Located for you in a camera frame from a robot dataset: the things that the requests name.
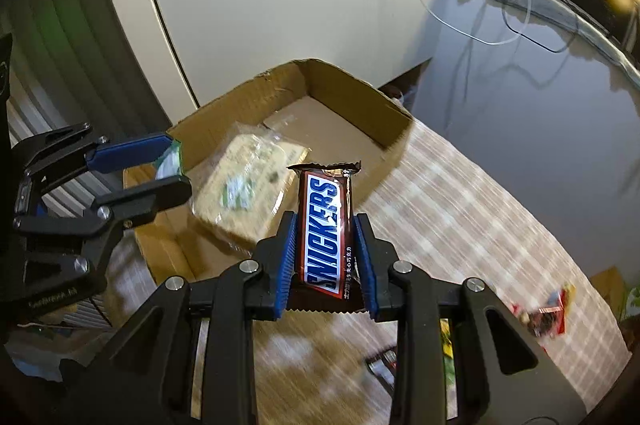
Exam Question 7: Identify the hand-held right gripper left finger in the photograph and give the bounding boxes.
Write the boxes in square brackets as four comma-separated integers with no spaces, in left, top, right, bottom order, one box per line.
[60,211,301,425]

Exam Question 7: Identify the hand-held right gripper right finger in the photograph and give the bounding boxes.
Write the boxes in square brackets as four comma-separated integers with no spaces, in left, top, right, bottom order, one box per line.
[353,213,587,425]

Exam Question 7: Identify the yellow green snack packet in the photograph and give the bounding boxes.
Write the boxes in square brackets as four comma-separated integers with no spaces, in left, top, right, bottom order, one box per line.
[440,317,458,381]

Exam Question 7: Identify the brown chocolate bar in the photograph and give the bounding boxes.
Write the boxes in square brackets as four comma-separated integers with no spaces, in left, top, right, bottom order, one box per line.
[286,161,368,315]

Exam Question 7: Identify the green patterned packet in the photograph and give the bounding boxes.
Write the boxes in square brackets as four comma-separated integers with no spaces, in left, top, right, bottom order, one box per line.
[620,285,640,322]

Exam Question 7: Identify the grey power strip with cables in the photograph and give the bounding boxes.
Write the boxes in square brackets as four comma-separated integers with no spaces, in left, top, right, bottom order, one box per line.
[465,0,640,86]

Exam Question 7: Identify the dark snack packet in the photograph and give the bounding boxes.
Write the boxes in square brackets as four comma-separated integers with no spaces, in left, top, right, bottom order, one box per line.
[365,347,401,388]

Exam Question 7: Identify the checked beige blanket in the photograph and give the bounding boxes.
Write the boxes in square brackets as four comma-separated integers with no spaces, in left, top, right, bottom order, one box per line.
[100,120,633,425]

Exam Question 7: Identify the wooden stool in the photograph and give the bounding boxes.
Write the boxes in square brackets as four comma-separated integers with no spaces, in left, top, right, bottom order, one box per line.
[590,267,628,321]

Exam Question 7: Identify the red snack packet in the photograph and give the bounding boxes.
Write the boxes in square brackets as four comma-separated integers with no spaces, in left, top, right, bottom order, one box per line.
[512,285,576,338]

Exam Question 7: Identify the clear cracker packet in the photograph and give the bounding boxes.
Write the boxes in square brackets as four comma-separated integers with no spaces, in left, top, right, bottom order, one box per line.
[192,122,311,256]

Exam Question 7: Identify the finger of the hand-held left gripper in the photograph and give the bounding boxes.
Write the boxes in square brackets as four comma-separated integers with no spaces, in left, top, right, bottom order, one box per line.
[11,123,172,196]
[14,176,194,273]

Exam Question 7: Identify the cardboard box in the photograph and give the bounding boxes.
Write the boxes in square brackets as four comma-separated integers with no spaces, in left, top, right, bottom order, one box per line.
[122,59,415,287]

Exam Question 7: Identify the black cable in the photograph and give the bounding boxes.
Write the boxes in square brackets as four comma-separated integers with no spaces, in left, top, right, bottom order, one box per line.
[500,0,586,54]

